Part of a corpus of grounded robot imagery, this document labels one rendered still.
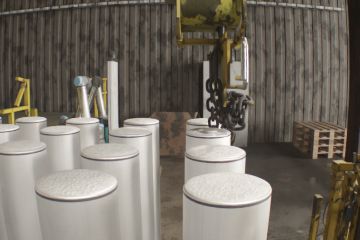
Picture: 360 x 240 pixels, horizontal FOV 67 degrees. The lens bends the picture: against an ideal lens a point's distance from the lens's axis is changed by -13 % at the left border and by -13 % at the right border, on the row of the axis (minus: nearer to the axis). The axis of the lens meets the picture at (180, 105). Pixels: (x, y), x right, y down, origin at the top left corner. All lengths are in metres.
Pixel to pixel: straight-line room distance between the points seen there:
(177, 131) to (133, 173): 4.74
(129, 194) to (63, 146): 0.43
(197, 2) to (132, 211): 0.67
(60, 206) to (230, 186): 0.30
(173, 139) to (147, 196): 4.48
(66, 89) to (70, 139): 6.64
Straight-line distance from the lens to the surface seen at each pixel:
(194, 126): 1.35
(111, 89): 3.73
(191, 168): 0.80
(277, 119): 7.57
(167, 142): 5.65
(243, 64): 0.91
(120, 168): 0.80
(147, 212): 1.20
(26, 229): 0.98
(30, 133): 1.55
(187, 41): 1.13
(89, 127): 1.44
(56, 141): 1.18
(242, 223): 0.52
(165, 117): 7.10
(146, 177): 1.14
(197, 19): 1.05
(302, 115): 7.78
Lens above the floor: 1.53
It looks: 5 degrees down
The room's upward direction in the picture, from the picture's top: straight up
